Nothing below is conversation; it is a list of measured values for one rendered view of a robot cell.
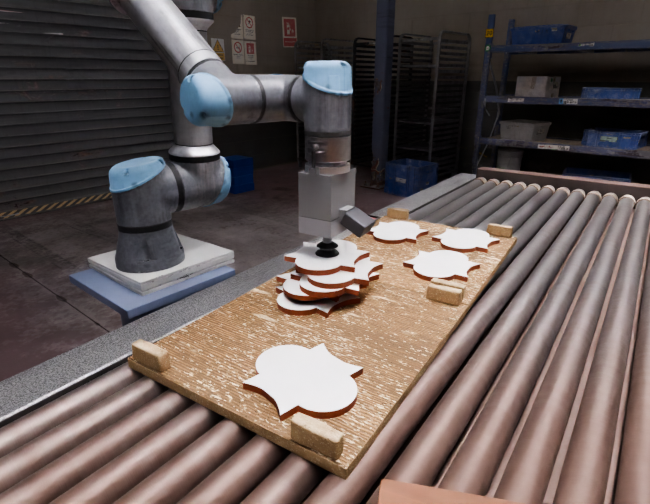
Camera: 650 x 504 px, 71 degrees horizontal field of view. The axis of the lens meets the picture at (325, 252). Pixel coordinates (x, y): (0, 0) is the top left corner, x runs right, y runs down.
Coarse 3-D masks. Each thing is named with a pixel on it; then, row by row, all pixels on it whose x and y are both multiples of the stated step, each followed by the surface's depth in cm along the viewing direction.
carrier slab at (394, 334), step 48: (384, 288) 83; (192, 336) 68; (240, 336) 68; (288, 336) 68; (336, 336) 68; (384, 336) 68; (432, 336) 68; (192, 384) 57; (240, 384) 57; (384, 384) 57; (288, 432) 49
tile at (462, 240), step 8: (448, 232) 109; (456, 232) 109; (464, 232) 109; (472, 232) 109; (480, 232) 109; (432, 240) 107; (440, 240) 106; (448, 240) 104; (456, 240) 104; (464, 240) 104; (472, 240) 104; (480, 240) 104; (488, 240) 104; (496, 240) 104; (448, 248) 101; (456, 248) 100; (464, 248) 99; (472, 248) 100; (480, 248) 100
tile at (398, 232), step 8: (384, 224) 115; (392, 224) 115; (400, 224) 115; (408, 224) 115; (416, 224) 115; (368, 232) 111; (376, 232) 109; (384, 232) 109; (392, 232) 109; (400, 232) 109; (408, 232) 109; (416, 232) 109; (424, 232) 110; (376, 240) 107; (384, 240) 105; (392, 240) 104; (400, 240) 105; (408, 240) 106
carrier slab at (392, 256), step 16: (432, 224) 119; (352, 240) 107; (368, 240) 107; (416, 240) 107; (512, 240) 107; (384, 256) 98; (400, 256) 98; (416, 256) 98; (480, 256) 98; (496, 256) 98; (384, 272) 90; (400, 272) 90; (480, 272) 90; (416, 288) 83; (480, 288) 83; (464, 304) 78
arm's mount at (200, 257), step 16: (192, 240) 119; (96, 256) 109; (112, 256) 109; (192, 256) 108; (208, 256) 107; (224, 256) 109; (112, 272) 101; (160, 272) 98; (176, 272) 99; (192, 272) 103; (128, 288) 98; (144, 288) 94; (160, 288) 97
